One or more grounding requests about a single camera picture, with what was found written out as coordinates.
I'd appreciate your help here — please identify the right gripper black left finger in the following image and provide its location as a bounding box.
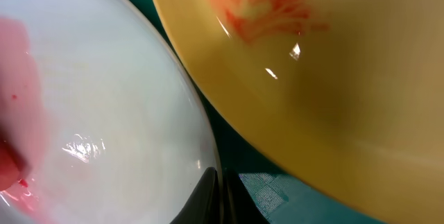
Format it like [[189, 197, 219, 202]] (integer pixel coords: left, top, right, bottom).
[[171, 167, 219, 224]]

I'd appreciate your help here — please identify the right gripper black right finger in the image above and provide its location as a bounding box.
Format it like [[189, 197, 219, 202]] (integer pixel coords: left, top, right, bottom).
[[225, 170, 269, 224]]

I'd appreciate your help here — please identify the yellow plate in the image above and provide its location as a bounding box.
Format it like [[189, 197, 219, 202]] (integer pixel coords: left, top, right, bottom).
[[153, 0, 443, 223]]

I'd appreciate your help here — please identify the blue plastic tray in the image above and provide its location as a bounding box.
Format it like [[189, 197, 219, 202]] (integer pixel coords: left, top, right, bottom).
[[129, 0, 378, 224]]

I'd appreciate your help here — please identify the white plate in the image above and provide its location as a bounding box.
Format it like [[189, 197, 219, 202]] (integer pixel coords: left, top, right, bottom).
[[1, 0, 219, 223]]

